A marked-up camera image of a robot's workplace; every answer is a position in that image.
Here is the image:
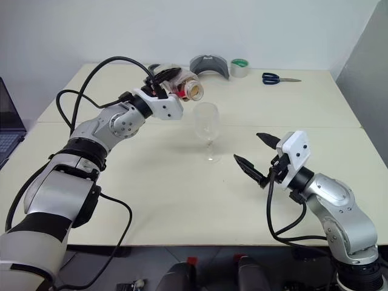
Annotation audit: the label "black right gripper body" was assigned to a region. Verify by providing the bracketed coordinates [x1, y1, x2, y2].
[267, 153, 290, 182]

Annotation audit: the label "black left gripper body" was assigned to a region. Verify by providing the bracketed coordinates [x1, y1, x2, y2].
[144, 73, 170, 99]

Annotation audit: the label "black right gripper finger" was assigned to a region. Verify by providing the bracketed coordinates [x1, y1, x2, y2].
[233, 155, 267, 187]
[256, 132, 281, 149]

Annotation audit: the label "clear bottle with red label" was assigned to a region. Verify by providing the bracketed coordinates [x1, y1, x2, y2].
[157, 63, 206, 102]

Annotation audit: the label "clear wine glass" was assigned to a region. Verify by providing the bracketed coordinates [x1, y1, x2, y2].
[193, 102, 221, 163]

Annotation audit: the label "grey curved visor shell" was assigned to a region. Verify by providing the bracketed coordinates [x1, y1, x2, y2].
[189, 54, 230, 80]

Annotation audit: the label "clear tape roll green core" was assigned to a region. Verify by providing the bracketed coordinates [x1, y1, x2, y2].
[230, 58, 251, 78]

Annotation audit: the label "dark rounded shape red cap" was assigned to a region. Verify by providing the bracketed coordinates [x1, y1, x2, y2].
[235, 253, 272, 291]
[163, 256, 199, 291]

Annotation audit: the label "grey partition panel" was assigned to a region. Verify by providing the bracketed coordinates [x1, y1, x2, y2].
[335, 0, 388, 170]

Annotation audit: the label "dark open laptop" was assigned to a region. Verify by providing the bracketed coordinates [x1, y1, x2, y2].
[0, 77, 28, 170]

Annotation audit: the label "small black device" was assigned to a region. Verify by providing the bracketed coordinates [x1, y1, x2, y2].
[116, 280, 146, 291]

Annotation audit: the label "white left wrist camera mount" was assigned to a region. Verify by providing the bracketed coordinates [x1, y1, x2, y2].
[133, 87, 184, 121]

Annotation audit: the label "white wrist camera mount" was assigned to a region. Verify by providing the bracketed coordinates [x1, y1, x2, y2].
[133, 87, 184, 121]
[275, 130, 310, 191]

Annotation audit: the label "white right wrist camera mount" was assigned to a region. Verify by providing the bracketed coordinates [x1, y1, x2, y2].
[275, 130, 310, 191]

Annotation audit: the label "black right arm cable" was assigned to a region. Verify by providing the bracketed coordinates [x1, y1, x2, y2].
[266, 168, 333, 247]

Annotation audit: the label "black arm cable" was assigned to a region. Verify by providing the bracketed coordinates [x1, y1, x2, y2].
[266, 168, 333, 247]
[5, 56, 164, 289]

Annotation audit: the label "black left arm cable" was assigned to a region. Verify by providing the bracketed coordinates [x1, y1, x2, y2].
[5, 56, 164, 289]

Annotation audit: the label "blue handled scissors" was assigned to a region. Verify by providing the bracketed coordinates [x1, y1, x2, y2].
[262, 72, 303, 85]

